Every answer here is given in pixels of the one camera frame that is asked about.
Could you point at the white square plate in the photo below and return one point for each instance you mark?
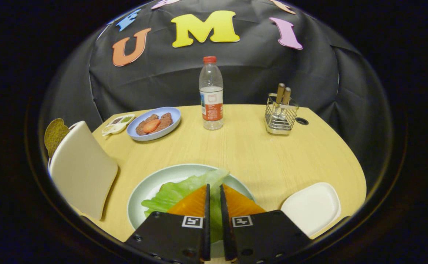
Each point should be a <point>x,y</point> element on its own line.
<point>309,207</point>

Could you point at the brown meat patty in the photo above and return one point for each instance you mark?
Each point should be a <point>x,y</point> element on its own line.
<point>166,120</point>
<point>140,129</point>

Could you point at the blue plate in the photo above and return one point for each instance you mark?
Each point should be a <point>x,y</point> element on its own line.
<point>170,113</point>

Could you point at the red tomato slice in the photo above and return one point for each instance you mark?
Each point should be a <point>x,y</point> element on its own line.
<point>151,125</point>

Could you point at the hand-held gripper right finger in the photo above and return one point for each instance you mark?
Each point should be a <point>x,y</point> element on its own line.
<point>225,227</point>

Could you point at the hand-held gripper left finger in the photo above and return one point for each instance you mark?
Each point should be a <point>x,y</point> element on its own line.
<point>207,220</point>

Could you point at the white compartment seasoning dish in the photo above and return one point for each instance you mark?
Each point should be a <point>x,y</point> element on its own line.
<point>120,124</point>

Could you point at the pale green plate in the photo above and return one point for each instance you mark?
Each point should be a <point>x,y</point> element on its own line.
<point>144,190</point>

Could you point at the brown toasted bread slice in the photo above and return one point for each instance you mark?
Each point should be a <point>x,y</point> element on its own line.
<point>54,135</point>

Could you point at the green lettuce leaf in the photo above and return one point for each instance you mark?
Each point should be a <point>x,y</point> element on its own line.
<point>177,190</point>

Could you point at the clear plastic bottle red cap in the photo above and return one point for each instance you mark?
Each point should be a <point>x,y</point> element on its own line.
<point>211,106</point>

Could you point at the white toaster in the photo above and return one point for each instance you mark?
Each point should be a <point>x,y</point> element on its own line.
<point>82,172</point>

